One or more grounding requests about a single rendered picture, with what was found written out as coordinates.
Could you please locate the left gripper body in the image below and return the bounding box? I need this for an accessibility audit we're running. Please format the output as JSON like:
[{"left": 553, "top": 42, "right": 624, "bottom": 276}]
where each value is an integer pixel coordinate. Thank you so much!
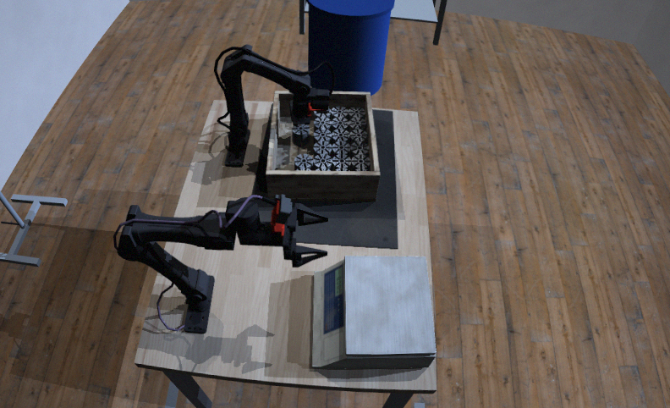
[{"left": 289, "top": 100, "right": 321, "bottom": 125}]

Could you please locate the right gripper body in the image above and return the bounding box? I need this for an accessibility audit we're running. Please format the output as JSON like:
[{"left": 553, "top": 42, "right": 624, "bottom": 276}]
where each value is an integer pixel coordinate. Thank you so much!
[{"left": 260, "top": 201, "right": 298, "bottom": 267}]

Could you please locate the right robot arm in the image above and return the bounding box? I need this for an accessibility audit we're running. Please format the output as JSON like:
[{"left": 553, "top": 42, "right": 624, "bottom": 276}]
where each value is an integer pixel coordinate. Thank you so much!
[{"left": 118, "top": 198, "right": 265, "bottom": 334}]

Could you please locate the grey bench scale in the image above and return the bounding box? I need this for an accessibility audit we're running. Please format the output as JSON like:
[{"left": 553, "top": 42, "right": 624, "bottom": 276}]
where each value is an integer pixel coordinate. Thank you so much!
[{"left": 312, "top": 256, "right": 436, "bottom": 369}]

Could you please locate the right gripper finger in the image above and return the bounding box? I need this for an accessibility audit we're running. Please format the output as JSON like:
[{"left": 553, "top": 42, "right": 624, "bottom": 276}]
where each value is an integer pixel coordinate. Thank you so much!
[
  {"left": 297, "top": 203, "right": 328, "bottom": 226},
  {"left": 294, "top": 245, "right": 327, "bottom": 267}
]

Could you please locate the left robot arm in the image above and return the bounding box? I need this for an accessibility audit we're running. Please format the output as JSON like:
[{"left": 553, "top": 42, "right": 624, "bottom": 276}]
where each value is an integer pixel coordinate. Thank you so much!
[{"left": 220, "top": 50, "right": 330, "bottom": 167}]

